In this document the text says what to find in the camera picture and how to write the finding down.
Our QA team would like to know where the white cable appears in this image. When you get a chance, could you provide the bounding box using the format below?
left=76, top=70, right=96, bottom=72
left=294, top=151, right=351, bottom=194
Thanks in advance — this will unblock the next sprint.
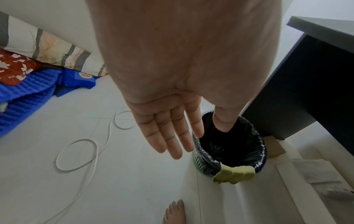
left=45, top=106, right=136, bottom=224

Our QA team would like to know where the brown cardboard piece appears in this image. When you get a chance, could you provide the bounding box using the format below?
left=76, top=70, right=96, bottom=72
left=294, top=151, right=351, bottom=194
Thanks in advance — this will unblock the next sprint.
left=263, top=135, right=288, bottom=158

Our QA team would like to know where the dark desk with grey top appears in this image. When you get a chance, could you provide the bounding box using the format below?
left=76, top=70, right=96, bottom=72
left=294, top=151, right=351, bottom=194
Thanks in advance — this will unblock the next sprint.
left=241, top=15, right=354, bottom=156

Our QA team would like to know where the black bin bag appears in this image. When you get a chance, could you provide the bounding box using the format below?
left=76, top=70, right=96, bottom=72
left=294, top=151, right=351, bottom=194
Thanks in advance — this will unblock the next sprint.
left=192, top=110, right=267, bottom=176

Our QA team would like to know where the red floral cloth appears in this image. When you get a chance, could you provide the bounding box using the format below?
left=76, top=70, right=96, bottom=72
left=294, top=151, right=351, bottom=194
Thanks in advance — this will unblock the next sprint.
left=0, top=48, right=42, bottom=86

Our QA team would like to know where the green waste basket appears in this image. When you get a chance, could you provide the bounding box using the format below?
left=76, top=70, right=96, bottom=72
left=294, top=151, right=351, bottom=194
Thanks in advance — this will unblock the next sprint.
left=192, top=137, right=219, bottom=177

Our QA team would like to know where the person's foot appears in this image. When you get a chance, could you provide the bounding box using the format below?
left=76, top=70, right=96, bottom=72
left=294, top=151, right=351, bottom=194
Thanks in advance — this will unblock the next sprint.
left=163, top=199, right=185, bottom=224

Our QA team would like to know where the white plastic bag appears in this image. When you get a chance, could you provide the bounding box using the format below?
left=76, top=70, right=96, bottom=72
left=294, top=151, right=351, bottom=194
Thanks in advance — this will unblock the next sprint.
left=292, top=158, right=342, bottom=184

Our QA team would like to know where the person's left hand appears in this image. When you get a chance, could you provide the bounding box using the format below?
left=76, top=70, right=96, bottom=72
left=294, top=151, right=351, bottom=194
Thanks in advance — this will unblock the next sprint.
left=84, top=0, right=283, bottom=160

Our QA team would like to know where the white slipper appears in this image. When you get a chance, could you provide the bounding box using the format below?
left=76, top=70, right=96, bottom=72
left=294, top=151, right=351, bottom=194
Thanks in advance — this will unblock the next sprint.
left=324, top=187, right=354, bottom=200

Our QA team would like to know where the striped pillow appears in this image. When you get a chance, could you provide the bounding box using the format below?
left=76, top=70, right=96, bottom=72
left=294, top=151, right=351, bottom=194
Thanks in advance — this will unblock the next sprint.
left=0, top=11, right=108, bottom=77

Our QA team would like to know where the blue packet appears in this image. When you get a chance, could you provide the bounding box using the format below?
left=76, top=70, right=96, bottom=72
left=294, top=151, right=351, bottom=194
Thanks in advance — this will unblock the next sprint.
left=54, top=68, right=96, bottom=97

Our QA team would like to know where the white flat board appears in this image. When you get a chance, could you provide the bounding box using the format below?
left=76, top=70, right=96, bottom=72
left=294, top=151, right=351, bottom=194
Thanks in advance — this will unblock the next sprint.
left=220, top=138, right=354, bottom=224

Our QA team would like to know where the yellow-green crumpled paper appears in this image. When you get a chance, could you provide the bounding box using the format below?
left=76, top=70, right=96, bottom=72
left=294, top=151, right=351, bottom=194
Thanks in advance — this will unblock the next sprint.
left=213, top=162, right=256, bottom=185

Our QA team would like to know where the blue knitted blanket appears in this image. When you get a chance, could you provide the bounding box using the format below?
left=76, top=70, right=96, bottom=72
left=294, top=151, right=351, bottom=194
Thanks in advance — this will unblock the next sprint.
left=0, top=69, right=65, bottom=137

